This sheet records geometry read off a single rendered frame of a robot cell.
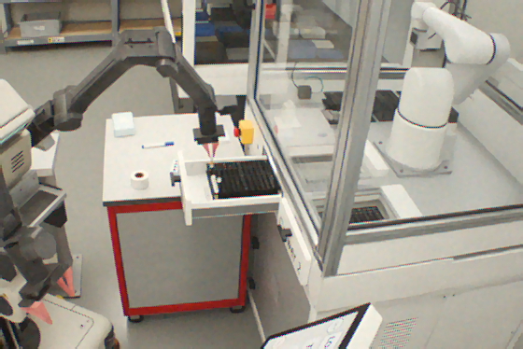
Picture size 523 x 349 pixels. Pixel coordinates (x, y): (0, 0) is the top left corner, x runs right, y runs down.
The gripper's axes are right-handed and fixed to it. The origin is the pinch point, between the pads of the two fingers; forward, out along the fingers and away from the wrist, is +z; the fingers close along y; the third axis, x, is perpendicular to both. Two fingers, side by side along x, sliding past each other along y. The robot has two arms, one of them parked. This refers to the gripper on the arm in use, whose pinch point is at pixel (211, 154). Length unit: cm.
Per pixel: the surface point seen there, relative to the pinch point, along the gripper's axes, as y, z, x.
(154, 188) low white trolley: -22.2, 19.3, 11.9
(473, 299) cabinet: 78, 37, -54
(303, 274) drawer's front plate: 19, 13, -48
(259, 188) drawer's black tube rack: 13.7, 9.5, -10.1
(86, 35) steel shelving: -95, 74, 361
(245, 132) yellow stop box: 15.5, 10.3, 27.5
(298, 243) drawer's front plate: 19.4, 7.8, -40.1
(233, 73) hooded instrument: 18, 8, 78
